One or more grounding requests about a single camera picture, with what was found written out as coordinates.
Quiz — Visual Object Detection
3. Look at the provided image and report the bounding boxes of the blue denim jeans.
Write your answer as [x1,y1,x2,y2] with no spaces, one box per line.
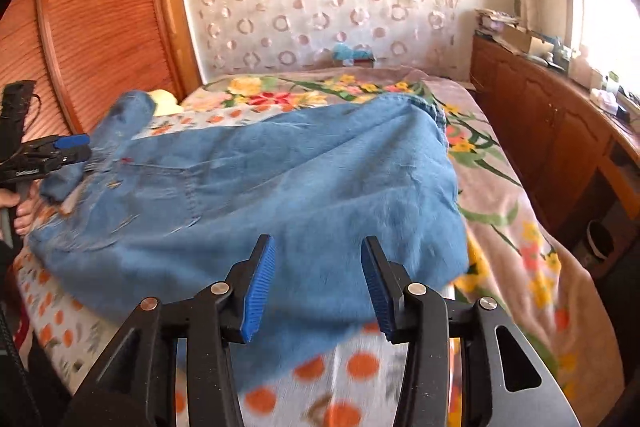
[27,91,468,390]

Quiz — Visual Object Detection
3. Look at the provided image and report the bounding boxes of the person's left hand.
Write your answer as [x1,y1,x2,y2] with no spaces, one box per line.
[0,183,38,236]

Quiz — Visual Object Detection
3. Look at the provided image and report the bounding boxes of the orange print white bedsheet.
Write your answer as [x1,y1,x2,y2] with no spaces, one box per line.
[12,103,459,427]

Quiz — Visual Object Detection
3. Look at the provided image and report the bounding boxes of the floral brown blanket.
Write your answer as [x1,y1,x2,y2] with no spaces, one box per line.
[182,68,624,426]

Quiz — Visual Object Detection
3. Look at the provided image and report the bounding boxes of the long wooden sideboard cabinet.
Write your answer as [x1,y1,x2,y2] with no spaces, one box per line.
[470,36,639,248]

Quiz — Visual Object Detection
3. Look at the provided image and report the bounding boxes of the cardboard box on sideboard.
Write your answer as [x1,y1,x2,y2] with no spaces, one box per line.
[500,25,553,56]

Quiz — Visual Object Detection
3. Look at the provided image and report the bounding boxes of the window with wooden frame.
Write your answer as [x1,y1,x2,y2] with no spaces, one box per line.
[570,0,639,96]

